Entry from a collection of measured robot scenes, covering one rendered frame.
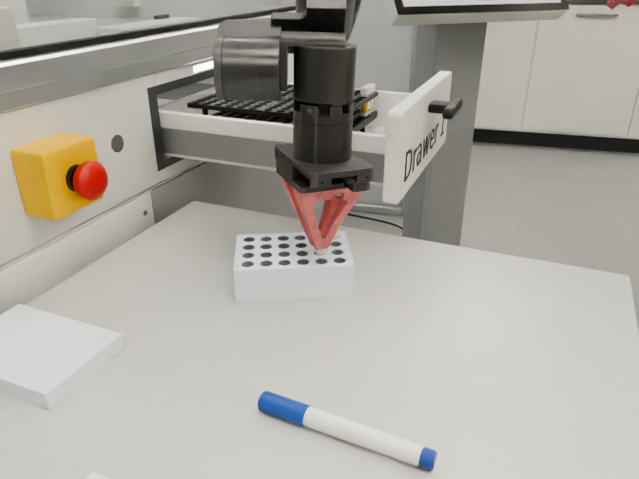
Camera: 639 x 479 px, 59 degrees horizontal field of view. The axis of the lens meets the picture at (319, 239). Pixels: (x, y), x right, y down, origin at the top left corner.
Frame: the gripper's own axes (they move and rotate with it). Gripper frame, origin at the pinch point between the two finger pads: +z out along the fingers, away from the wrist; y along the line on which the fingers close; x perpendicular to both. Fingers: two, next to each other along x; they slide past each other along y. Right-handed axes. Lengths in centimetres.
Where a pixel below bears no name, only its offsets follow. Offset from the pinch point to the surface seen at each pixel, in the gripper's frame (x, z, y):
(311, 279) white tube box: -2.0, 3.1, 2.5
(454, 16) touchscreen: 72, -16, -78
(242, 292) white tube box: -8.7, 4.4, 0.2
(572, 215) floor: 190, 75, -126
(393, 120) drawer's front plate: 10.4, -10.9, -4.1
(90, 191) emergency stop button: -21.2, -4.8, -9.3
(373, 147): 10.0, -7.0, -7.4
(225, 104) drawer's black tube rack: -1.9, -8.7, -27.8
